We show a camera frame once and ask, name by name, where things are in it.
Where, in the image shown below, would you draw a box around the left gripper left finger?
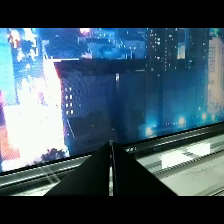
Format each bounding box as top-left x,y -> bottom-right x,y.
44,140 -> 112,197

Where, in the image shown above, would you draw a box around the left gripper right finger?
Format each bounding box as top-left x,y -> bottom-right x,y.
110,140 -> 178,197

